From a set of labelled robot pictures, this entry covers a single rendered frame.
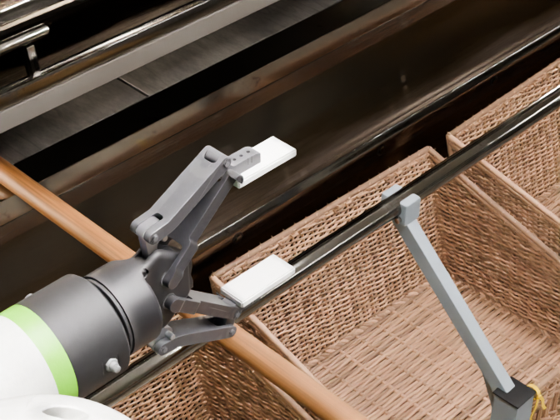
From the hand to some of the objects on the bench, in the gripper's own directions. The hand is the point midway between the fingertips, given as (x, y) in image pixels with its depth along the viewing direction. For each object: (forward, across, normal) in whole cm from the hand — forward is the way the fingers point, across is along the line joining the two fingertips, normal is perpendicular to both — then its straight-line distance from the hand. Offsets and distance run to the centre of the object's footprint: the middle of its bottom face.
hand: (276, 212), depth 110 cm
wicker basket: (+4, +90, -31) cm, 96 cm away
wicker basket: (+64, +90, -29) cm, 114 cm away
